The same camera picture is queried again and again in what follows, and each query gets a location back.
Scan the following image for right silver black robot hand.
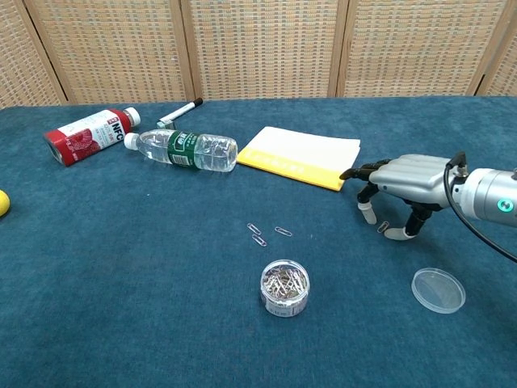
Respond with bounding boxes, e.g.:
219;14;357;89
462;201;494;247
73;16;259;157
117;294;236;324
338;153;457;242

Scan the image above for clear round paper clip container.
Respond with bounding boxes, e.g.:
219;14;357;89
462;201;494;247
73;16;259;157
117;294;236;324
259;259;311;318

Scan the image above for clear round plastic lid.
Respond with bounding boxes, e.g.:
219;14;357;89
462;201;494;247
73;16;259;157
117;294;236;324
410;266;467;315

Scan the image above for yellow white notebook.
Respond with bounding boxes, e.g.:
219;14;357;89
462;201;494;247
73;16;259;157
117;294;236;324
236;125;362;192

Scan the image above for woven folding screen panel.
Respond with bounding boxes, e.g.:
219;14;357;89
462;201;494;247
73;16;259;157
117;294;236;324
177;0;351;101
479;0;517;97
23;0;205;105
0;0;69;109
334;0;508;98

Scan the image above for clear water bottle green label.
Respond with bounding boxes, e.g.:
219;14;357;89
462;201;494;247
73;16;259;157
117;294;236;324
123;129;239;174

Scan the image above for white marker pen black cap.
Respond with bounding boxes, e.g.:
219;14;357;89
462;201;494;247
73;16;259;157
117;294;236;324
158;97;204;124

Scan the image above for blue felt table mat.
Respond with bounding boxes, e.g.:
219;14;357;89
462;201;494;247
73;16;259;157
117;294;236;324
0;95;517;388

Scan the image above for red juice bottle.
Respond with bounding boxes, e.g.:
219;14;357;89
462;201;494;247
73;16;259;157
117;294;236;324
43;107;142;168

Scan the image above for black robot wrist cable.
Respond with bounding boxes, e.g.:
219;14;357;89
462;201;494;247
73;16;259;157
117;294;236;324
443;150;517;264

